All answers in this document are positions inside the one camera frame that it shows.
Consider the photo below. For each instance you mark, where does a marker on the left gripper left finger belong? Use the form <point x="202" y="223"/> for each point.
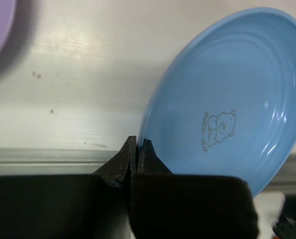
<point x="116" y="172"/>

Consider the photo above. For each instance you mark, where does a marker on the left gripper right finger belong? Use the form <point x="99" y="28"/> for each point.
<point x="146" y="162"/>

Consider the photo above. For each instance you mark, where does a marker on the blue plate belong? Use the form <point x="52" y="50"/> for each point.
<point x="226" y="105"/>

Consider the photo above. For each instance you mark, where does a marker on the aluminium front rail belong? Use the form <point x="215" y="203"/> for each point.
<point x="19" y="161"/>

